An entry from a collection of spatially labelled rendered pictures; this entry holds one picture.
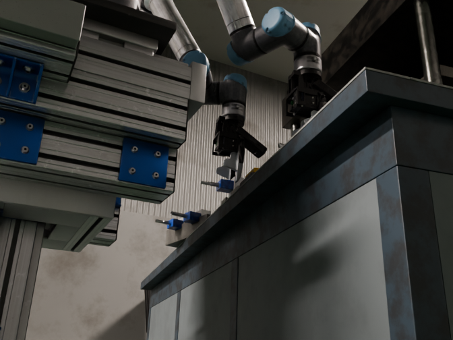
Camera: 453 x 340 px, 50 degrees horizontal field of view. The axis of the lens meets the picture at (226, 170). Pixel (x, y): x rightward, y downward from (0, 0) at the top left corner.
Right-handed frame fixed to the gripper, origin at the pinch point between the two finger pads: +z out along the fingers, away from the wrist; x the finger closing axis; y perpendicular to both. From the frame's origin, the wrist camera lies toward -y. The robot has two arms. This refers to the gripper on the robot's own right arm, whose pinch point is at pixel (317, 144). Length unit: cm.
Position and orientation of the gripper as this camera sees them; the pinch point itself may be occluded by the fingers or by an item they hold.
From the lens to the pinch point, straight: 125.4
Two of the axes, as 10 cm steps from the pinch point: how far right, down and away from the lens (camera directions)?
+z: -0.3, 9.3, -3.8
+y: -9.5, -1.5, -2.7
